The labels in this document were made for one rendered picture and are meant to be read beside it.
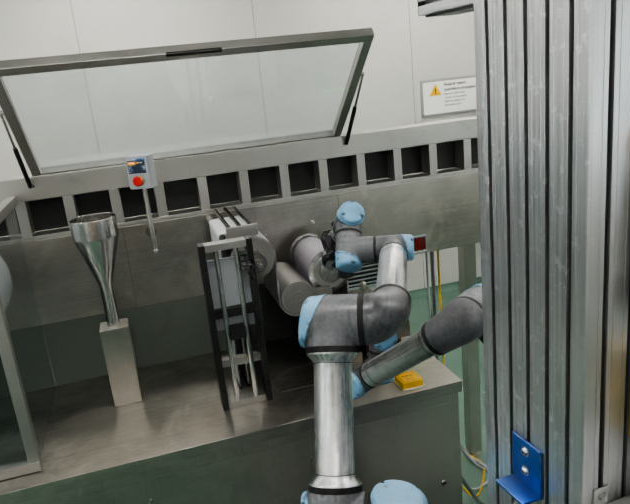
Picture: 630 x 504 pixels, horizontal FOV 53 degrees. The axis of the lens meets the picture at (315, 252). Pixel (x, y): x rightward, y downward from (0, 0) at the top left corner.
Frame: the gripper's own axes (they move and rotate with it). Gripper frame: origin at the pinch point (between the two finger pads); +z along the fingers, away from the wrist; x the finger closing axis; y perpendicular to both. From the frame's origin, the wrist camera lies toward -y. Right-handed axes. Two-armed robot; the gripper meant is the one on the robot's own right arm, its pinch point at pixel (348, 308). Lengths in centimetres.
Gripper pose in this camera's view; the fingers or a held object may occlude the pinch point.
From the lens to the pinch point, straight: 222.8
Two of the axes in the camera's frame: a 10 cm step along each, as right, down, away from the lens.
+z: -2.8, -2.4, 9.3
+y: -1.0, -9.6, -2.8
